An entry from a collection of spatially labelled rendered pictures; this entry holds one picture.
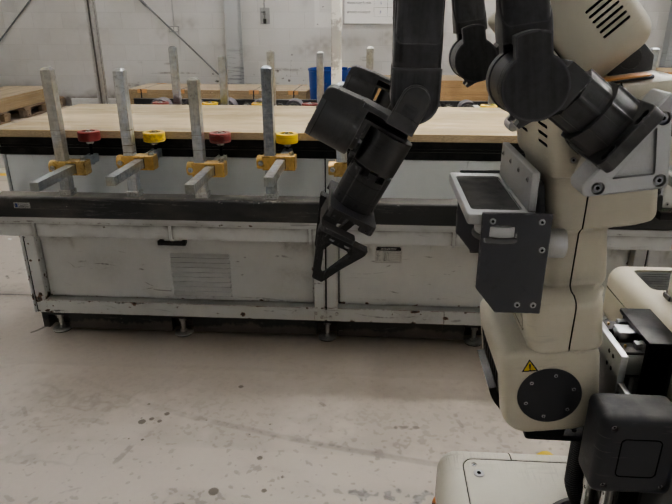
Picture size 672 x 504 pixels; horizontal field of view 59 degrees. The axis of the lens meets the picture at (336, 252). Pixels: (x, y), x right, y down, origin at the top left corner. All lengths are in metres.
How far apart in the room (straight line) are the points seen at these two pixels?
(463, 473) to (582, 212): 0.81
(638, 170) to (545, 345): 0.34
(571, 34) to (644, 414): 0.56
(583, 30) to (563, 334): 0.45
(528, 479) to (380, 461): 0.57
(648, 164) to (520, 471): 0.98
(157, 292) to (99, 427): 0.68
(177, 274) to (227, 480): 1.00
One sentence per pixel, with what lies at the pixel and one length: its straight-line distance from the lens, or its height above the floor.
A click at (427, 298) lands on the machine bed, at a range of 2.54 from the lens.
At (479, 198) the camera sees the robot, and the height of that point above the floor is 1.04.
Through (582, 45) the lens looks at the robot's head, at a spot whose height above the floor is 1.27.
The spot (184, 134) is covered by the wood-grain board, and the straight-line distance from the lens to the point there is 2.37.
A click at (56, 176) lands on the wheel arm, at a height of 0.81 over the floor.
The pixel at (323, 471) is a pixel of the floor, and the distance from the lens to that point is 1.96.
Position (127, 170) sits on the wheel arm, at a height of 0.84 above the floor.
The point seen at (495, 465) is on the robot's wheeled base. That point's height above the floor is 0.28.
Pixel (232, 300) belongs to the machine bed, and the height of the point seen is 0.17.
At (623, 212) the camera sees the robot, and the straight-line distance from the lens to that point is 1.00.
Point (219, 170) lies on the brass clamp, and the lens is 2.14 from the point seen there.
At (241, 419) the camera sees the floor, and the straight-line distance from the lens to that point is 2.18.
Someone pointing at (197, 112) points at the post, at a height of 1.00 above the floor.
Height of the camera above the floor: 1.31
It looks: 22 degrees down
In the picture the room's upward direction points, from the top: straight up
